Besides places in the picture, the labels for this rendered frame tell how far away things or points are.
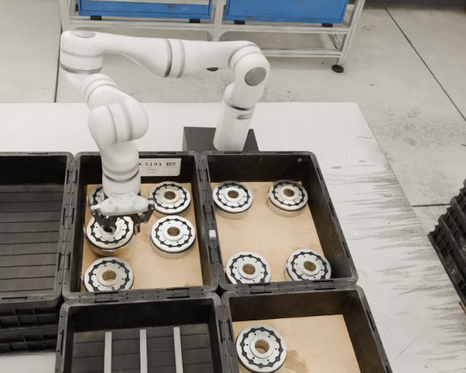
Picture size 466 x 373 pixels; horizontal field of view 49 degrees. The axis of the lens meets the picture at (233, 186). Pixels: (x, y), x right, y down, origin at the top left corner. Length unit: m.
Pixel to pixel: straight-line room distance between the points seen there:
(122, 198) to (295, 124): 0.91
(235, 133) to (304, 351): 0.64
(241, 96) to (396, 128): 1.89
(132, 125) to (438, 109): 2.71
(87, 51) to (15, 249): 0.46
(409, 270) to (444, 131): 1.87
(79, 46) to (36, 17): 2.49
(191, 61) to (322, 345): 0.71
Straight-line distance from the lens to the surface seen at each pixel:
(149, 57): 1.21
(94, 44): 1.18
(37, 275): 1.18
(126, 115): 0.91
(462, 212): 2.06
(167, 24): 3.01
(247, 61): 1.30
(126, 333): 1.09
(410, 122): 3.23
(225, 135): 1.45
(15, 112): 1.77
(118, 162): 0.96
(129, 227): 1.17
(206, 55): 1.29
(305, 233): 1.28
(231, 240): 1.23
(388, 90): 3.43
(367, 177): 1.68
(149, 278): 1.15
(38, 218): 1.28
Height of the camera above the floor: 1.80
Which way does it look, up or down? 47 degrees down
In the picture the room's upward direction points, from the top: 11 degrees clockwise
